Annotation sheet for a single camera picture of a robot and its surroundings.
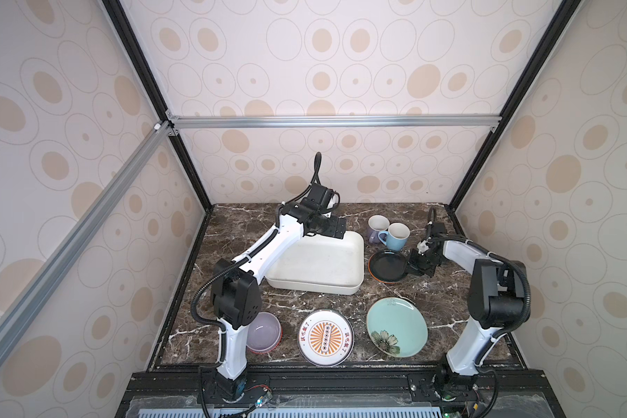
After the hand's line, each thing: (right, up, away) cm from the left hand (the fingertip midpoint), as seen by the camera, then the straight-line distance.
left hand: (342, 223), depth 85 cm
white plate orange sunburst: (-5, -36, -3) cm, 37 cm away
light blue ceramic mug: (+22, -5, +13) cm, 26 cm away
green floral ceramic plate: (+18, -33, -1) cm, 38 cm away
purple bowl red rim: (-25, -35, -4) cm, 43 cm away
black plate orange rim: (+18, -16, +11) cm, 27 cm away
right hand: (+26, -16, +12) cm, 33 cm away
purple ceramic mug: (+16, 0, +22) cm, 28 cm away
